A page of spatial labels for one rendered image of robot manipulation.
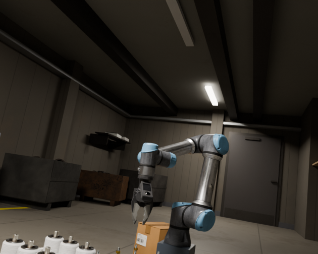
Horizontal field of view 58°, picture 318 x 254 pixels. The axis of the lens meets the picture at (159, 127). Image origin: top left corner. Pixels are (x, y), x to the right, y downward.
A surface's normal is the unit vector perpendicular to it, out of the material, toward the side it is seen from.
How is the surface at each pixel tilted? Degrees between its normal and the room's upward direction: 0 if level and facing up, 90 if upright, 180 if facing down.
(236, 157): 90
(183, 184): 90
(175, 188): 90
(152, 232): 90
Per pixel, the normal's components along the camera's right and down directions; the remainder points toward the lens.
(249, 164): -0.30, -0.22
